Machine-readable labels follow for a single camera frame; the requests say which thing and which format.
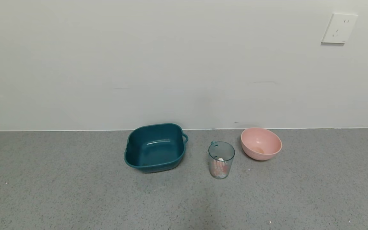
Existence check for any white wall power outlet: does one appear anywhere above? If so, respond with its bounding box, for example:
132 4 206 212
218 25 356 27
321 13 358 44

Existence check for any clear ribbed plastic cup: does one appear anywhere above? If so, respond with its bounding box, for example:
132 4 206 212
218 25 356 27
208 141 235 180

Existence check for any pink plastic bowl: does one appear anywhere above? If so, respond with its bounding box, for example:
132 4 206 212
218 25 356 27
241 127 282 161

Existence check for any teal plastic square basin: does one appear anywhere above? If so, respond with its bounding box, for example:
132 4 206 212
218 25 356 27
124 123 189 173

